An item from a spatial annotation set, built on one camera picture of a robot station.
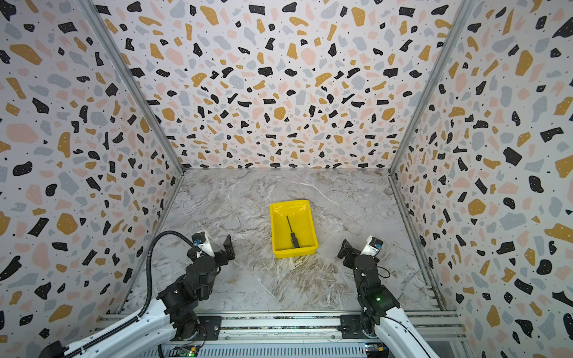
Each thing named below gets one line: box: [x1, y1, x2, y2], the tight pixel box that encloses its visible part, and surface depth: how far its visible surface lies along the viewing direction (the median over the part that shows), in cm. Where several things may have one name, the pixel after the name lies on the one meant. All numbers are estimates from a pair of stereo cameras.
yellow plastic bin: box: [270, 199, 319, 259], surface depth 98 cm
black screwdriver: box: [285, 215, 300, 249], surface depth 94 cm
